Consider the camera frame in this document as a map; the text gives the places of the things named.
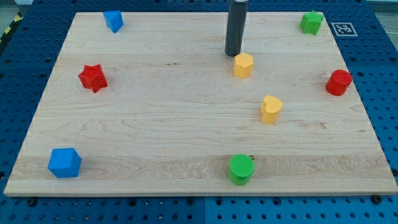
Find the yellow hexagon block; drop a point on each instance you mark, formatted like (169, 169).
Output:
(243, 65)

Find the red star block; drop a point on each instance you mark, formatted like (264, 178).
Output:
(92, 77)

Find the white fiducial marker tag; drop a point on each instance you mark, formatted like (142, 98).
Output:
(344, 29)

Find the blue cube block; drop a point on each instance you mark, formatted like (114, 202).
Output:
(64, 163)

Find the blue pentagon block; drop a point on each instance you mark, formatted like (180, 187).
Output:
(113, 20)

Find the green star block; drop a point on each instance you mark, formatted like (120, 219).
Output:
(311, 22)

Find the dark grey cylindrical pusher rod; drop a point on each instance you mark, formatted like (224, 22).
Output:
(235, 26)

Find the red cylinder block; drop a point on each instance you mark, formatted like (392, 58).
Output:
(338, 82)

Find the yellow black hazard tape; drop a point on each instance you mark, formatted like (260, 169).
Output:
(12, 28)

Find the yellow heart block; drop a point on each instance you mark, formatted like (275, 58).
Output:
(270, 109)

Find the green cylinder block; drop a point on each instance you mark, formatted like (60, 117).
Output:
(241, 168)

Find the light wooden board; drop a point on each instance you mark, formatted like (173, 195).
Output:
(174, 114)

